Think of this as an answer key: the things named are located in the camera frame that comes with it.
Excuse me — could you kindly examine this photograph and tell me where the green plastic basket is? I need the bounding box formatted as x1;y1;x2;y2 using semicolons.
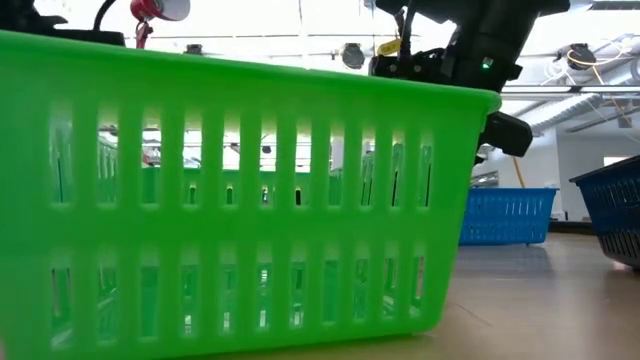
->
0;30;503;360

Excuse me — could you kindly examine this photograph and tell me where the black plastic basket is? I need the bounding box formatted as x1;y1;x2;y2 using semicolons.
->
568;154;640;271

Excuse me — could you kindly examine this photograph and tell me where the red desk lamp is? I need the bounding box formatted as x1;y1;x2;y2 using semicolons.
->
129;0;192;50

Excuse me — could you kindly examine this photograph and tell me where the long ceiling light bar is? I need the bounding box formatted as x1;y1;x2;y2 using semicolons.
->
502;83;640;96

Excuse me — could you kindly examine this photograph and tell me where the blue plastic basket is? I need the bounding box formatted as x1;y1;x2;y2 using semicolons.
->
458;187;559;247

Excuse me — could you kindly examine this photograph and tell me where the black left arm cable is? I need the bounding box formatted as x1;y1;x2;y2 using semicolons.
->
93;0;120;32

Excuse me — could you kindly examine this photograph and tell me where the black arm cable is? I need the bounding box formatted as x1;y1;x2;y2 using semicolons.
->
397;4;417;51
93;0;120;32

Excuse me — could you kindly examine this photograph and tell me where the yellow cable tag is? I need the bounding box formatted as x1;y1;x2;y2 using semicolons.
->
376;38;403;57

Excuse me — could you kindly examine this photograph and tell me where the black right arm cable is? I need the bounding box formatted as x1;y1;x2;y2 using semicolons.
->
397;4;417;51

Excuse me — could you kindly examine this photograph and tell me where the black ceiling cord reel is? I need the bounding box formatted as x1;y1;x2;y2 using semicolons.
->
341;42;366;71
566;42;598;70

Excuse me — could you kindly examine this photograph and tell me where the white ceiling cable bundle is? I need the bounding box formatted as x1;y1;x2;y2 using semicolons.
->
541;55;571;86

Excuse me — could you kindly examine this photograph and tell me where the thick yellow cable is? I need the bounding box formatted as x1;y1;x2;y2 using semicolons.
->
511;156;527;190

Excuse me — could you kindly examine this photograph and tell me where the silver ventilation duct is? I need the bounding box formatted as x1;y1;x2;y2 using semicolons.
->
529;92;640;144

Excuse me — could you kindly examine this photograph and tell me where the thin yellow ceiling cable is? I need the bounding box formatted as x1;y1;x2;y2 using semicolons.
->
566;47;634;129

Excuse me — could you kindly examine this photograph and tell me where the black aluminium table frame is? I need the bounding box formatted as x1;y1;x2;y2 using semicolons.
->
548;219;596;235

